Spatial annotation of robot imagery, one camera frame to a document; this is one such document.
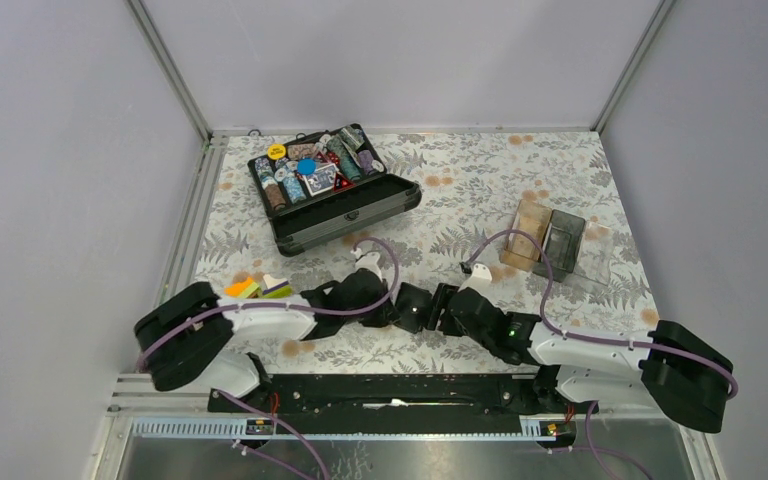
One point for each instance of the blue playing card deck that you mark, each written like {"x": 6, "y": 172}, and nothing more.
{"x": 321, "y": 180}

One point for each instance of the blue poker chip stack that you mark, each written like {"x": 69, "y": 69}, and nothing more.
{"x": 295, "y": 191}

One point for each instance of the smoky grey transparent card box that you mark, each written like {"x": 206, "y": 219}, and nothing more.
{"x": 562, "y": 243}

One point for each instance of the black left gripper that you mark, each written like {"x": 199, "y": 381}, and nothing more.
{"x": 384, "y": 316}

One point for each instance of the black poker chip case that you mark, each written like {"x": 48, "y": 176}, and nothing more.
{"x": 378, "y": 194}

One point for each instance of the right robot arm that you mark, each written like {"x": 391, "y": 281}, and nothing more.
{"x": 668, "y": 368}

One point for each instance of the red triangular dealer button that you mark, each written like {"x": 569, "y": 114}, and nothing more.
{"x": 341, "y": 183}

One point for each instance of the green purple toy block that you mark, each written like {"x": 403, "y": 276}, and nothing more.
{"x": 275, "y": 287}

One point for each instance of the blue round dealer chip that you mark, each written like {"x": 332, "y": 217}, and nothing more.
{"x": 306, "y": 166}

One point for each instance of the black card holder wallet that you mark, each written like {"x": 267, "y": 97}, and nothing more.
{"x": 420, "y": 309}

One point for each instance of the brown poker chip stack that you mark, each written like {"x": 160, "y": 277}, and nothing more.
{"x": 275, "y": 197}

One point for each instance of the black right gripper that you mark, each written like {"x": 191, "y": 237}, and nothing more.
{"x": 446, "y": 325}

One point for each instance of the clear transparent card box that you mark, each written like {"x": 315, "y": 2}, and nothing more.
{"x": 592, "y": 270}

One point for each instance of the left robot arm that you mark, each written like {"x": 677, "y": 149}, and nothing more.
{"x": 183, "y": 340}

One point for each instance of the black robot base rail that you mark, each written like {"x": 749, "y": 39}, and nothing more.
{"x": 529, "y": 394}

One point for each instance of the yellow round chip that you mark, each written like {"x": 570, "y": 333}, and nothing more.
{"x": 276, "y": 151}

